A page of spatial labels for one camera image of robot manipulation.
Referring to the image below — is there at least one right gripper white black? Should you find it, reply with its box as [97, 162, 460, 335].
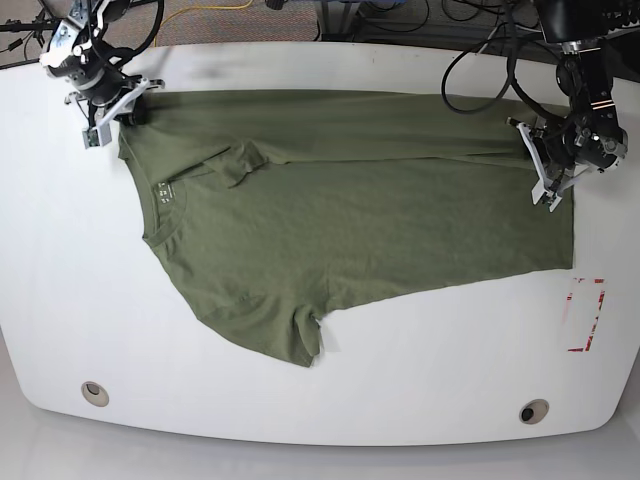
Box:
[64, 75, 164, 147]

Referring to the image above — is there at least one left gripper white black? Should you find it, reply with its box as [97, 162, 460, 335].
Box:
[506, 117, 585, 212]

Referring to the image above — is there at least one olive green T-shirt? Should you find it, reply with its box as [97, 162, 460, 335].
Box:
[118, 90, 574, 367]

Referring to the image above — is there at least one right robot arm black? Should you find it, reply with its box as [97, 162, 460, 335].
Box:
[39, 0, 165, 149]

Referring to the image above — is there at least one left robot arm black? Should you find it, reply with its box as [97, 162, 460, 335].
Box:
[507, 1, 639, 211]

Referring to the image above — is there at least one black tripod stand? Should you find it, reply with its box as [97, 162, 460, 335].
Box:
[1, 1, 61, 65]

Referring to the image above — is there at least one red tape rectangle marking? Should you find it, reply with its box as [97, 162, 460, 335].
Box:
[560, 277, 606, 353]

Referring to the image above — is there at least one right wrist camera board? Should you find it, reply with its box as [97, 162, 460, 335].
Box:
[82, 129, 101, 149]

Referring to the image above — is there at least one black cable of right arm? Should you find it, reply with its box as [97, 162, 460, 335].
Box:
[89, 0, 166, 76]

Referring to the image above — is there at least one yellow cable on floor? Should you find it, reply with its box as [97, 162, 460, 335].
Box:
[164, 0, 256, 26]

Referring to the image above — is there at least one right table cable grommet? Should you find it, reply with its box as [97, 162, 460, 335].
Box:
[519, 399, 549, 425]

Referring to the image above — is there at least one table cable grommet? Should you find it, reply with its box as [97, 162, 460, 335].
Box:
[519, 399, 549, 425]
[81, 381, 109, 408]

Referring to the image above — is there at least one left table cable grommet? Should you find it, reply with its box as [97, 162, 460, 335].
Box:
[81, 381, 109, 408]

